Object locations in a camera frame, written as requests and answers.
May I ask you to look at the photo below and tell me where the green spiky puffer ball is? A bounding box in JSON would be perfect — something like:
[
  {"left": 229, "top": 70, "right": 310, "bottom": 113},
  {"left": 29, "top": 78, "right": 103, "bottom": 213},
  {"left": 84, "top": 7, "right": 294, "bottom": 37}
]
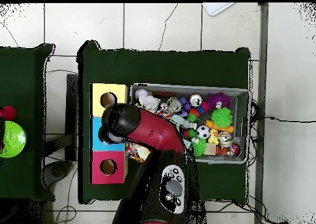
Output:
[{"left": 210, "top": 107, "right": 233, "bottom": 128}]

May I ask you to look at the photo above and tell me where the black and white soccer ball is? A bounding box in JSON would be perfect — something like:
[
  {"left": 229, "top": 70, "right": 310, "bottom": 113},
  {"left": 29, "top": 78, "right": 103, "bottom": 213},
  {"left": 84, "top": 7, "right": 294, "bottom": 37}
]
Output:
[{"left": 196, "top": 125, "right": 211, "bottom": 139}]

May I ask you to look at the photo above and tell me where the green spiky toy with eyes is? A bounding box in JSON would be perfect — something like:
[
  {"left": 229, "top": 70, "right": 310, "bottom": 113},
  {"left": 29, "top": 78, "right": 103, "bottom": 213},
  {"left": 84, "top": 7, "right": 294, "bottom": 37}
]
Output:
[{"left": 191, "top": 138, "right": 207, "bottom": 157}]

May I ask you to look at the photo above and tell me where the shallow clear mesh bin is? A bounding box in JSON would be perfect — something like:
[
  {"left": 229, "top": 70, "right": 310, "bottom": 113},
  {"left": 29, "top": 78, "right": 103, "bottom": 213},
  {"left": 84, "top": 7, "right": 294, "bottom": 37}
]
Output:
[{"left": 129, "top": 82, "right": 252, "bottom": 165}]

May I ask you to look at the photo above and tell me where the silver topped dark can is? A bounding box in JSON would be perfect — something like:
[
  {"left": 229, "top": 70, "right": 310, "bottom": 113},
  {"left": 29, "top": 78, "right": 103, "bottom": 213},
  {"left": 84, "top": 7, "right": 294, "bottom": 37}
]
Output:
[{"left": 189, "top": 93, "right": 203, "bottom": 108}]

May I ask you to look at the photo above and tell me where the black cable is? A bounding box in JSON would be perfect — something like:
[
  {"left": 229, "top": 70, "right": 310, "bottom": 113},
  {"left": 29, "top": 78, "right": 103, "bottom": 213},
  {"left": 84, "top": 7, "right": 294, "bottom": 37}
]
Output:
[{"left": 250, "top": 115, "right": 316, "bottom": 124}]

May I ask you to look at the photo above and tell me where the cream knitted cloth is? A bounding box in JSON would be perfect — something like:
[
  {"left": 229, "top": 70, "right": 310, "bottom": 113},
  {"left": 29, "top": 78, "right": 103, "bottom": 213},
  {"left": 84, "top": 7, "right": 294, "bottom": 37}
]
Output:
[{"left": 136, "top": 144, "right": 152, "bottom": 161}]

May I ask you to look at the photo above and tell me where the red plastic cup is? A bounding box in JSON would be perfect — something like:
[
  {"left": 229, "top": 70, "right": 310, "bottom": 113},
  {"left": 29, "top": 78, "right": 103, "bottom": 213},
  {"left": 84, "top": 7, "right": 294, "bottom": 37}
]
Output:
[{"left": 0, "top": 106, "right": 17, "bottom": 122}]

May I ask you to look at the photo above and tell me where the wooden box with three holes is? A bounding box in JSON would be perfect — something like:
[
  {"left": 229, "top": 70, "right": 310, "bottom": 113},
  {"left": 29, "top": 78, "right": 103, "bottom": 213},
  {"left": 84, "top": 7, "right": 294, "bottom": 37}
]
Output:
[{"left": 89, "top": 83, "right": 129, "bottom": 185}]

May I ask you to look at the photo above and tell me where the white flat board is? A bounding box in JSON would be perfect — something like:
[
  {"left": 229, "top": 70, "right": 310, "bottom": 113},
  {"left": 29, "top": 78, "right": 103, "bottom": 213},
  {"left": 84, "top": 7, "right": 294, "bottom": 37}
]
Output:
[{"left": 201, "top": 2, "right": 235, "bottom": 17}]

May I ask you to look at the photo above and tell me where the mint green knitted cloth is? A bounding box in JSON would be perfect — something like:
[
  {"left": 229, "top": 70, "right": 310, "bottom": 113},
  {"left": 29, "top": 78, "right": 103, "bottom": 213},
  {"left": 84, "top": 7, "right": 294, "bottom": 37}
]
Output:
[{"left": 170, "top": 114, "right": 186, "bottom": 130}]

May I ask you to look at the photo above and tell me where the silver topped pale can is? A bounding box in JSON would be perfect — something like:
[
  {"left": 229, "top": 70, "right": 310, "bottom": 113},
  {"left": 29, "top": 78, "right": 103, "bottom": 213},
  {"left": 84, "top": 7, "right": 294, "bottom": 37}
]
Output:
[{"left": 167, "top": 96, "right": 183, "bottom": 114}]

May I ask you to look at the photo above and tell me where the dark green tablecloth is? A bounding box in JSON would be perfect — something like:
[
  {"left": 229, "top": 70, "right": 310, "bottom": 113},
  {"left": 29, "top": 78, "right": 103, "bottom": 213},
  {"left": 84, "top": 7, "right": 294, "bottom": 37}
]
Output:
[
  {"left": 0, "top": 43, "right": 56, "bottom": 202},
  {"left": 77, "top": 39, "right": 251, "bottom": 205}
]

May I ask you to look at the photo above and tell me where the bright green plastic bowl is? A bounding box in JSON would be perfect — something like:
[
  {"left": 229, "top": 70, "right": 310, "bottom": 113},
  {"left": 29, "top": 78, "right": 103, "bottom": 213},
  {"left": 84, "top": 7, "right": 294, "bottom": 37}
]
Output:
[{"left": 2, "top": 120, "right": 27, "bottom": 159}]

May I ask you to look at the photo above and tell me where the purple spiky toy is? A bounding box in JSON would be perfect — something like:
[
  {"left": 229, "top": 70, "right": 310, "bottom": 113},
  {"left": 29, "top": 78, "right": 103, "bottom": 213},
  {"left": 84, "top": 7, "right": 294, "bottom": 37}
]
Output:
[{"left": 204, "top": 92, "right": 233, "bottom": 110}]

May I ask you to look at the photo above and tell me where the dark grey rounded object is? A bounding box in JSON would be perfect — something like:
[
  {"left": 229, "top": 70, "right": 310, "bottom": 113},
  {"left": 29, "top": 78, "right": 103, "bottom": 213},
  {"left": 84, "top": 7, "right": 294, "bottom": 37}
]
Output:
[{"left": 43, "top": 159, "right": 73, "bottom": 188}]

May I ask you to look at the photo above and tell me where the black upright panel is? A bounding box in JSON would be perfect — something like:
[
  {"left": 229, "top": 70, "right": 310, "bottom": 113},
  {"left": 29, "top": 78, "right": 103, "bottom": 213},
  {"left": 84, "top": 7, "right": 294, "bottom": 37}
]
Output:
[{"left": 64, "top": 73, "right": 79, "bottom": 162}]

